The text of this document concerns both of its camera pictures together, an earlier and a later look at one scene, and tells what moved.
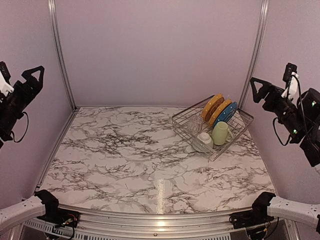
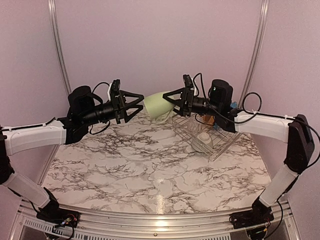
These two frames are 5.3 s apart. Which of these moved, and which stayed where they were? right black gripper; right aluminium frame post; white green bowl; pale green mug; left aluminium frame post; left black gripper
Moved: left black gripper; pale green mug; right black gripper
Stayed: right aluminium frame post; left aluminium frame post; white green bowl
